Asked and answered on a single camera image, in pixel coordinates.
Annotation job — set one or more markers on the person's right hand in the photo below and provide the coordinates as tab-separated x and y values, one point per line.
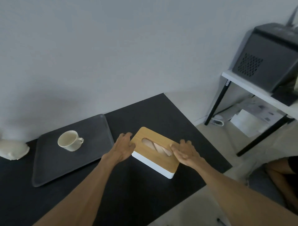
187	154

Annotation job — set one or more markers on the person's left hand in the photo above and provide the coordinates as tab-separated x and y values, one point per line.
121	149

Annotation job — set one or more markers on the white tissue box wooden lid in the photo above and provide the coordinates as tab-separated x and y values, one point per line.
149	135

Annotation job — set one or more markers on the dark grey tray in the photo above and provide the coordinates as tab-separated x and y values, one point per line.
69	163

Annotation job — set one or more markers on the person's right forearm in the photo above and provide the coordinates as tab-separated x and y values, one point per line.
239	200

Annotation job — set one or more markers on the person's left forearm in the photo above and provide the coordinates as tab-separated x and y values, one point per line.
83	195

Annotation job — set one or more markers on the white tissue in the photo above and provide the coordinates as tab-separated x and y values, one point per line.
158	147

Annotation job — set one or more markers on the white power strip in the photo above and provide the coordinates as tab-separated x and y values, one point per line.
217	121

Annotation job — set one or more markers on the black table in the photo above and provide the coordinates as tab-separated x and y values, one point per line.
151	111

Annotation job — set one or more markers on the cream ceramic cup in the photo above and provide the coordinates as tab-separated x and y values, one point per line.
67	142

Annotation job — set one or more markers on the white paper sheet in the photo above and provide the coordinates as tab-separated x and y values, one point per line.
246	123

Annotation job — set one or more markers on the white shelf with black legs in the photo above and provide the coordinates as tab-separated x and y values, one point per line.
244	85

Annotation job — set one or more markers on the white rabbit-shaped vase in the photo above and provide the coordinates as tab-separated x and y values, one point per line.
14	149

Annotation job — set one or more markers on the black printer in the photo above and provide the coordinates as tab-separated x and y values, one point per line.
267	58

